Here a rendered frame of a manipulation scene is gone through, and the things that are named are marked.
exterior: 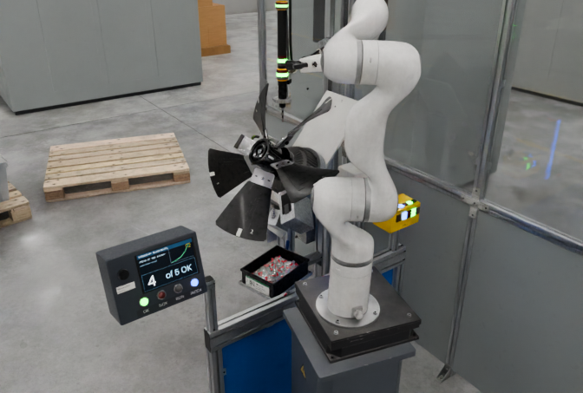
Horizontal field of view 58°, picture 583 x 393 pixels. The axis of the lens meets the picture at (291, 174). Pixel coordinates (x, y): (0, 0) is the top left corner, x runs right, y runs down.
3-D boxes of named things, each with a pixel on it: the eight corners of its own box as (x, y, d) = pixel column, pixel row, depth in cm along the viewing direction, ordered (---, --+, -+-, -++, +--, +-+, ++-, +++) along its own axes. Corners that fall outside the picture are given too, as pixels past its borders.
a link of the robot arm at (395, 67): (336, 203, 151) (392, 205, 150) (337, 230, 141) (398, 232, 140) (350, 31, 123) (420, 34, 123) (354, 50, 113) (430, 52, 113)
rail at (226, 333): (397, 258, 222) (399, 242, 219) (404, 263, 219) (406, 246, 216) (205, 346, 175) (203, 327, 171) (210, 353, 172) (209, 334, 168)
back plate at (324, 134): (237, 205, 257) (235, 204, 256) (311, 85, 259) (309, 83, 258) (301, 253, 217) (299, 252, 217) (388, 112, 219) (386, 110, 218)
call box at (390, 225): (400, 215, 218) (402, 192, 214) (418, 225, 211) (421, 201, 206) (371, 226, 210) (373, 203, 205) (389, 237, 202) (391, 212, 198)
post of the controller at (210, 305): (213, 324, 173) (210, 274, 165) (218, 329, 171) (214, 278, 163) (206, 328, 171) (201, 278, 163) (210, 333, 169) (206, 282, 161)
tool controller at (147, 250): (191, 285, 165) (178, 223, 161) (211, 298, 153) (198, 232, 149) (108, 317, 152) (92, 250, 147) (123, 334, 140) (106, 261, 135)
